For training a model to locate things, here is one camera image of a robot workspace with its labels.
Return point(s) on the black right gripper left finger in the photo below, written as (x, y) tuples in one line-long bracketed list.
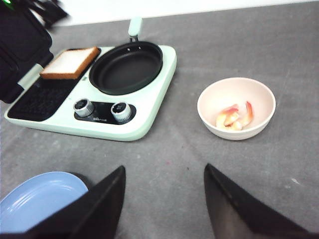
[(95, 215)]

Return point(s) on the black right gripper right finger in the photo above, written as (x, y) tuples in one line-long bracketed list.
[(236, 214)]

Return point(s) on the curled pink shrimp piece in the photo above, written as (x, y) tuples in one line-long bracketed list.
[(243, 121)]

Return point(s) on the cream ribbed bowl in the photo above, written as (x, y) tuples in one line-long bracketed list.
[(237, 90)]

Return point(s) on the white bread slice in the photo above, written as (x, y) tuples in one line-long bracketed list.
[(70, 64)]

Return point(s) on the breakfast maker hinged lid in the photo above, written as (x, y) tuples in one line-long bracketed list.
[(24, 42)]

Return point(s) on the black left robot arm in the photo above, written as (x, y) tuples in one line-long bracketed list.
[(49, 10)]

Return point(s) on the mint green breakfast maker base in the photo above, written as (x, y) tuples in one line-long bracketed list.
[(145, 102)]

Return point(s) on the blue plate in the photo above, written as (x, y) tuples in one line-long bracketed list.
[(38, 198)]

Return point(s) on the right silver control knob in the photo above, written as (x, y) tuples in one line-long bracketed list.
[(121, 111)]

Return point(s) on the silver control knob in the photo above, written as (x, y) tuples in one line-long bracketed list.
[(83, 108), (121, 111)]

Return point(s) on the left silver control knob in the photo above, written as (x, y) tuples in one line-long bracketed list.
[(83, 108)]

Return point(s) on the black frying pan mint handle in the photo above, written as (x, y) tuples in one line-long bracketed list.
[(127, 67)]

